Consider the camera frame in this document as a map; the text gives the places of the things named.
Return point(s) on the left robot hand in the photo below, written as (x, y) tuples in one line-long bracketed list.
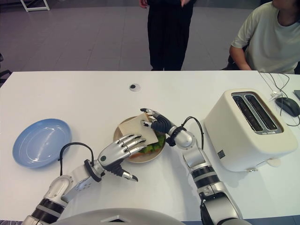
[(110, 157)]

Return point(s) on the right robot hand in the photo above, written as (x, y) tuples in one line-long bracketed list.
[(161, 124)]

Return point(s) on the bread slice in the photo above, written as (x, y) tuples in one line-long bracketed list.
[(137, 155), (134, 126)]

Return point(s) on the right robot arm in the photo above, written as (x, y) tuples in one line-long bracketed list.
[(206, 175)]

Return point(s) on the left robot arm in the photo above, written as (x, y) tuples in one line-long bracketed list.
[(58, 189)]

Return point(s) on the green lettuce leaf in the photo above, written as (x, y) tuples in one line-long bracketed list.
[(153, 146)]

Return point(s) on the beige plate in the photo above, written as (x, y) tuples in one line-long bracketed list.
[(150, 156)]

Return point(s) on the robot body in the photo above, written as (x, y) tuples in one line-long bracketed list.
[(117, 216)]

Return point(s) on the blue plate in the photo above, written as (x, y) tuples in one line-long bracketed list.
[(39, 143)]

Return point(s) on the cream toaster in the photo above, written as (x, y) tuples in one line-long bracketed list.
[(239, 140)]

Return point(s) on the person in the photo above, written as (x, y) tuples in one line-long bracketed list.
[(264, 39), (167, 35)]

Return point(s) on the black computer mouse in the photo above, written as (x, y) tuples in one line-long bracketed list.
[(286, 106)]

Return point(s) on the black chair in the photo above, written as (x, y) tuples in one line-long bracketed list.
[(3, 75)]

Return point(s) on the white table frame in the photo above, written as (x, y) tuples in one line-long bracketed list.
[(35, 5)]

